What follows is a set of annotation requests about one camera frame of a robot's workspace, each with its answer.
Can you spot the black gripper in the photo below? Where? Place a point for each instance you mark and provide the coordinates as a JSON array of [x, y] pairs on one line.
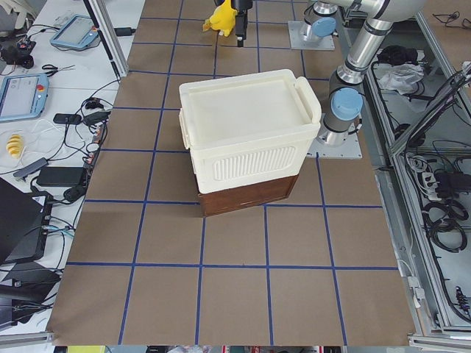
[[241, 4]]

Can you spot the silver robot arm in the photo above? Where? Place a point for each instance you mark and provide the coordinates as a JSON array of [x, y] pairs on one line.
[[314, 11], [345, 100]]

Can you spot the dark wooden drawer cabinet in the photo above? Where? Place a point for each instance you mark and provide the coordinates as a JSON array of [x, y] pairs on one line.
[[228, 200]]

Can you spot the yellow plush dinosaur toy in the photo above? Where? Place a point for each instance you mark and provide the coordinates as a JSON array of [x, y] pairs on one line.
[[223, 19]]

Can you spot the white plastic storage box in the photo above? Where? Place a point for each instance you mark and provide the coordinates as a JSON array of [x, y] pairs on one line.
[[247, 129]]

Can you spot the far blue teach pendant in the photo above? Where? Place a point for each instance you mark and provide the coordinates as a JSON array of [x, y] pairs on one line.
[[78, 34]]

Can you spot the blue teach pendant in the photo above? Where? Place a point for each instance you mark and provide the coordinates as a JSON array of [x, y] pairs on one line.
[[78, 34], [23, 96]]

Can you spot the crumpled white cloth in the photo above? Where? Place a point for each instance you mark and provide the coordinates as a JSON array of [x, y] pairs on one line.
[[402, 78]]

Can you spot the near blue teach pendant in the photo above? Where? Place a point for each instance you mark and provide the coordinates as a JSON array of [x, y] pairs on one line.
[[23, 96]]

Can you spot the black power adapter brick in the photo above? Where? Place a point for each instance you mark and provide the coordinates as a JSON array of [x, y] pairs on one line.
[[60, 176]]

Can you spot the yellow banana toy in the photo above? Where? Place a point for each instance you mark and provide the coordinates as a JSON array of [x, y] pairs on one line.
[[15, 146]]

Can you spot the black laptop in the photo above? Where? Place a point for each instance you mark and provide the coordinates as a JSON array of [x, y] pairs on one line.
[[24, 217]]

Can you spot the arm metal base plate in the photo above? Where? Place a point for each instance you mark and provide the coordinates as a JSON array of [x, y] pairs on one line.
[[317, 36], [332, 145]]

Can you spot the black handled scissors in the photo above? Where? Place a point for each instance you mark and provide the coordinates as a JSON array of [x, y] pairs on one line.
[[50, 70]]

